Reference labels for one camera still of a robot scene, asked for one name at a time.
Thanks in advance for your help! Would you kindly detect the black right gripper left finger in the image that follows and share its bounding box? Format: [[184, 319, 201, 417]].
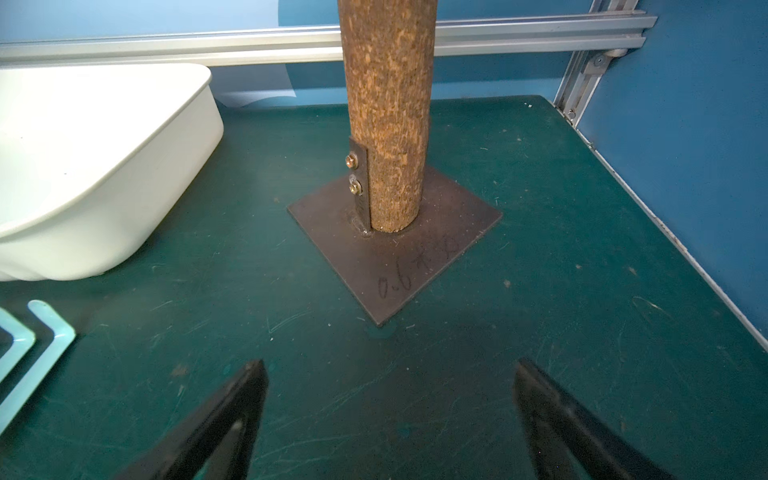
[[116, 360, 269, 479]]

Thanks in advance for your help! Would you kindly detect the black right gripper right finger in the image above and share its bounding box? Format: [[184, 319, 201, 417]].
[[514, 358, 674, 479]]

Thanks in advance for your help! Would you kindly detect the white plastic storage box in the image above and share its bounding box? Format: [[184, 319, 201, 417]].
[[1, 64, 223, 281]]

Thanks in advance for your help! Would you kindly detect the pink blossom artificial tree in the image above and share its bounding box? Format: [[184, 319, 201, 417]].
[[338, 1, 438, 233]]

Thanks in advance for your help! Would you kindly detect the dark tree base plate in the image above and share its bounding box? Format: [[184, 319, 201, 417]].
[[288, 140, 502, 326]]

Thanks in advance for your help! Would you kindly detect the aluminium back frame bar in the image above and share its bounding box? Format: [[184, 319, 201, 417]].
[[1, 10, 657, 68]]

